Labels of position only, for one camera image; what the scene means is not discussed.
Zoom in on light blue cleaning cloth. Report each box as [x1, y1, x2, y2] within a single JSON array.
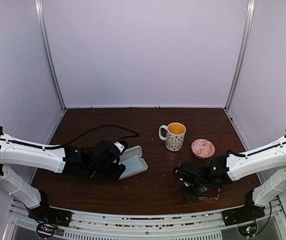
[[120, 156, 142, 179]]

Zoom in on pink glasses case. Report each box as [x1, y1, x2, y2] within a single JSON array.
[[119, 145, 148, 180]]

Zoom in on rose gold wire glasses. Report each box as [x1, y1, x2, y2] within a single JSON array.
[[199, 188, 222, 202]]

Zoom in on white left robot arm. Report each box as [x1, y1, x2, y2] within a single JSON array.
[[0, 126, 128, 222]]

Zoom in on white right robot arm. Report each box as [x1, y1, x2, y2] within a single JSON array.
[[173, 130, 286, 221]]

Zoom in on red patterned ceramic bowl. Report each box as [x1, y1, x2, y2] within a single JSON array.
[[191, 138, 215, 160]]

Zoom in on white floral mug yellow inside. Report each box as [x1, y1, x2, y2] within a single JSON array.
[[158, 122, 186, 152]]

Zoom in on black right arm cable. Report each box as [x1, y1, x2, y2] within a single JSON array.
[[225, 139, 286, 157]]

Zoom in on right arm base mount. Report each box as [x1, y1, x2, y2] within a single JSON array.
[[221, 206, 265, 238]]

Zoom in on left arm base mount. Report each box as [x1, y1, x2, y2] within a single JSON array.
[[27, 207, 72, 239]]

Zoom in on aluminium left corner post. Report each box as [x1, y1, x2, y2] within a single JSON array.
[[35, 0, 67, 112]]

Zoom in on aluminium corner post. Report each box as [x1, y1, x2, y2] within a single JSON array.
[[224, 0, 256, 113], [35, 0, 67, 112]]

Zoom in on aluminium right corner post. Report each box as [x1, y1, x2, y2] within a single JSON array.
[[224, 0, 256, 113]]

